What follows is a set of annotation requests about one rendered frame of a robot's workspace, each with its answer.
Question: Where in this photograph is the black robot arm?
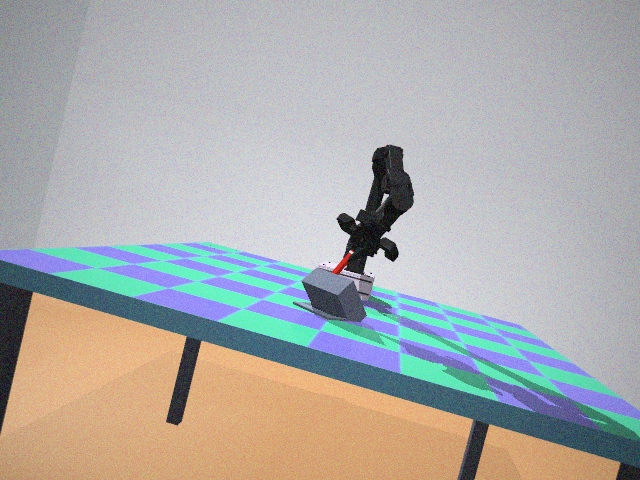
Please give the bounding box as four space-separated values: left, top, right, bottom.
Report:
344 144 414 275

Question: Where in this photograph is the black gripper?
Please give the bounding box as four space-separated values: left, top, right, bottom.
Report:
336 209 399 263

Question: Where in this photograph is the grey sloped panel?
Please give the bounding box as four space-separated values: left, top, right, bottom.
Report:
293 267 367 322

